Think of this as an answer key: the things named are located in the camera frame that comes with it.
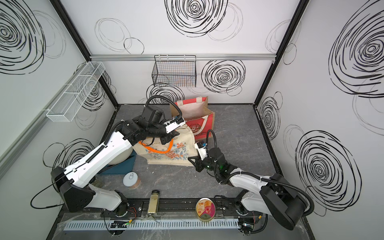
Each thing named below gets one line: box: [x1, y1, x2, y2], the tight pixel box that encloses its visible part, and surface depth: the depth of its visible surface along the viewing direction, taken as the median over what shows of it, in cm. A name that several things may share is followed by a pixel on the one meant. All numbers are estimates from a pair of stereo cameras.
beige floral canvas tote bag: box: [132, 124, 198, 166], surface depth 80 cm
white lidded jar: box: [122, 171, 141, 190], surface depth 80 cm
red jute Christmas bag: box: [170, 96, 215, 140], surface depth 94 cm
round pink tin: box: [195, 197, 216, 221], surface depth 72 cm
